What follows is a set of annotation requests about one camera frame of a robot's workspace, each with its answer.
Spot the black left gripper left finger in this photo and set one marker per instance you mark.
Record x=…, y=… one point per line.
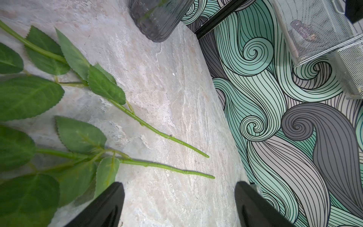
x=104, y=211

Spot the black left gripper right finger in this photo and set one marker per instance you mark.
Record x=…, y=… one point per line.
x=254, y=211

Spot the purple glass vase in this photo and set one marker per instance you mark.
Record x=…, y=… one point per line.
x=157, y=19

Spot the small clear wall bin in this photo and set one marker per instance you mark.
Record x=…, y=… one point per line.
x=348, y=62

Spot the clear mesh wall bin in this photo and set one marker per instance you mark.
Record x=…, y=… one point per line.
x=315, y=28

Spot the black frame post right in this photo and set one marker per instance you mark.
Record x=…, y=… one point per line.
x=223, y=13

